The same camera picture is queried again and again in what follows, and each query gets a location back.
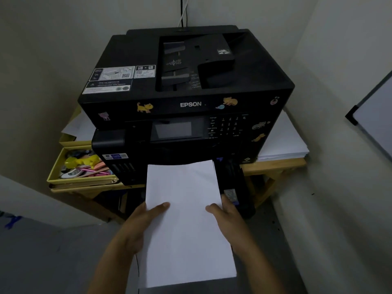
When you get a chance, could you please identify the person's right hand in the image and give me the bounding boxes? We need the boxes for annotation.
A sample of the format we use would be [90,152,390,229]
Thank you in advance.
[205,195,248,248]

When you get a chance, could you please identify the person's left hand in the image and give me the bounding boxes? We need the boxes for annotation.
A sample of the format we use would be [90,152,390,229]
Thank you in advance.
[119,202,171,256]

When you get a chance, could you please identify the white paper sheet stack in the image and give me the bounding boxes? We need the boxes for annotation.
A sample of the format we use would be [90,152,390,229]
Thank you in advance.
[137,160,237,289]

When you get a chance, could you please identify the person's right forearm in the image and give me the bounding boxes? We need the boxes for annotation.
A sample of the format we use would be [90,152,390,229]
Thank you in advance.
[230,233,287,294]

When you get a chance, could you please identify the person's left forearm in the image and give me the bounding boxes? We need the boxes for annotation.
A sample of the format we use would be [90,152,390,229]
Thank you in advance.
[87,234,144,294]

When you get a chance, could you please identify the black printer output tray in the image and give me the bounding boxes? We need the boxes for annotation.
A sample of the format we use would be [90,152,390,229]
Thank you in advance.
[213,158,256,220]

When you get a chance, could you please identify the wooden table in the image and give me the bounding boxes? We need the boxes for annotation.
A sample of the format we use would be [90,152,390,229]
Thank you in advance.
[49,104,307,224]

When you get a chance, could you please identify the pink pen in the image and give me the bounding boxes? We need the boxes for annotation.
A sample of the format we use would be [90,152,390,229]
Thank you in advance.
[79,168,111,177]

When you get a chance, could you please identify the yellow tray of stationery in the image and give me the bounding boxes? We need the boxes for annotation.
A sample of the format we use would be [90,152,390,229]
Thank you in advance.
[47,146,119,185]

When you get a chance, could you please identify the yellow plastic scoop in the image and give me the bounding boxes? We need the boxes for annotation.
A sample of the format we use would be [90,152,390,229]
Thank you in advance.
[64,155,101,170]

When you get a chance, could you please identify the white paper ream stack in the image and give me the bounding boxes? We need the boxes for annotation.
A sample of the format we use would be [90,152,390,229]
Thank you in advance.
[256,110,310,163]

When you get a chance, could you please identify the black multifunction printer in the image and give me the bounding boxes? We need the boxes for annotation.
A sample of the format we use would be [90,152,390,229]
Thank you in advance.
[77,25,295,186]

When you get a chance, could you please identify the loose white paper sheets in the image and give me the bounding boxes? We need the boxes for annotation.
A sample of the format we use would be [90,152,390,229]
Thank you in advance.
[61,111,96,142]

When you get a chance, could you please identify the white whiteboard with black frame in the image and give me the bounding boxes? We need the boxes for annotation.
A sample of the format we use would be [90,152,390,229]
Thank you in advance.
[345,70,392,163]

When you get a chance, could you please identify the white cable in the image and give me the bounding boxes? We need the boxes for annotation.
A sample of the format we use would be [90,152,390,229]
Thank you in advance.
[179,0,189,27]

